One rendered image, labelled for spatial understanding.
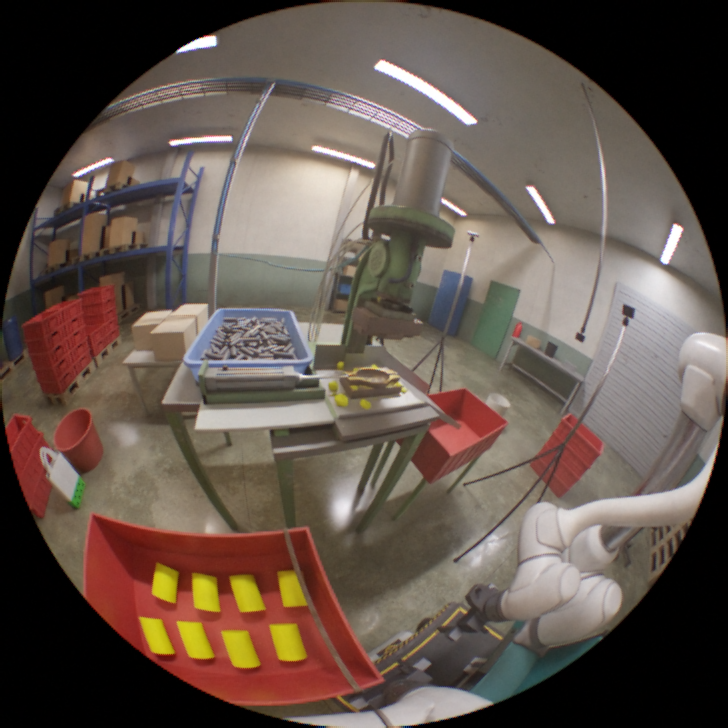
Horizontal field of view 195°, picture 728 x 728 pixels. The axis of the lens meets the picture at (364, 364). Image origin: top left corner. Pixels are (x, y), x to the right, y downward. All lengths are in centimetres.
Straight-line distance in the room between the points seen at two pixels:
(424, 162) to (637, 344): 556
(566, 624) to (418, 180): 113
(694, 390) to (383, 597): 143
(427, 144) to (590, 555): 110
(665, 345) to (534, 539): 564
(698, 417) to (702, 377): 7
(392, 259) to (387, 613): 152
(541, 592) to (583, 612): 29
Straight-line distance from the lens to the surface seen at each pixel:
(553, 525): 55
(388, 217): 48
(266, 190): 589
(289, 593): 64
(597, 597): 75
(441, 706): 41
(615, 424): 586
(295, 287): 578
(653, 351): 588
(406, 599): 143
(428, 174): 56
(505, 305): 634
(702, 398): 62
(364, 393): 58
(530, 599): 50
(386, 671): 111
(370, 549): 142
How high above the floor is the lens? 133
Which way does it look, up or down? 25 degrees down
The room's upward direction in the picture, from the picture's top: 14 degrees clockwise
